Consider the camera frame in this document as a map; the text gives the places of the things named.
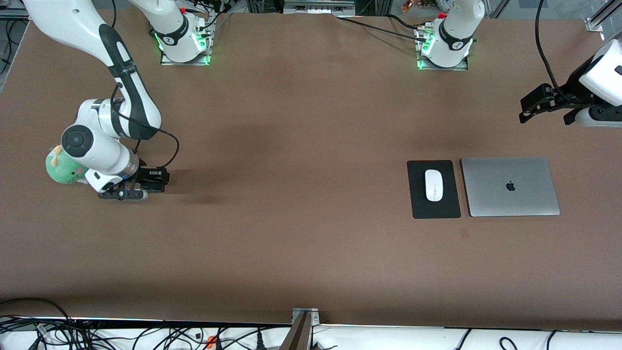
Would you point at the dark rectangular mouse pad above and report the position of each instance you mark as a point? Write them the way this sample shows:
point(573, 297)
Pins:
point(418, 194)

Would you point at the white computer mouse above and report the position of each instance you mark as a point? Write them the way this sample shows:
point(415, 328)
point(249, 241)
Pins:
point(434, 184)

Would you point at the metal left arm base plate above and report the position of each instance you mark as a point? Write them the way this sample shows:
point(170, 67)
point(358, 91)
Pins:
point(440, 68)

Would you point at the silver network switch box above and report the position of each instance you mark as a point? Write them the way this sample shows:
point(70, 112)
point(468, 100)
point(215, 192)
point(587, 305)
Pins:
point(316, 6)

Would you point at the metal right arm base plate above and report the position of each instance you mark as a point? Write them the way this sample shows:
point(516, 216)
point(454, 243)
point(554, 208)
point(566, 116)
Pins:
point(184, 63)

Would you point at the aluminium profile post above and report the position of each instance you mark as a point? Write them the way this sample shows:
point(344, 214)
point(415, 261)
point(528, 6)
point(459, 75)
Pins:
point(297, 335)

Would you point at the aluminium frame profile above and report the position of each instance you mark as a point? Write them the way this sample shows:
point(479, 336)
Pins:
point(602, 14)
point(14, 14)

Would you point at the silver closed laptop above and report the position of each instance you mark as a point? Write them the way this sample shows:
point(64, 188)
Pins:
point(510, 187)

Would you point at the metal table edge bracket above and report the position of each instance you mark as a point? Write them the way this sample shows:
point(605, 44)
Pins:
point(305, 313)

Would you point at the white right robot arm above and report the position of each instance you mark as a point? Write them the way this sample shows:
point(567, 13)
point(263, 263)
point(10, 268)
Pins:
point(131, 97)

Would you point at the green dinosaur plush toy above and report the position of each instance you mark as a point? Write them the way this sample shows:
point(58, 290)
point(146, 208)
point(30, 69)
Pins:
point(63, 167)

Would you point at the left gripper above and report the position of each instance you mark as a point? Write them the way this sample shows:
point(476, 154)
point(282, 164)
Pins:
point(575, 86)

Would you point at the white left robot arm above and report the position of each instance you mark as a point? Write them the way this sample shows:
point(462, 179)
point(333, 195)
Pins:
point(454, 39)

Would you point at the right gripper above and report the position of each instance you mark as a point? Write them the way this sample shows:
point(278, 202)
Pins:
point(145, 174)

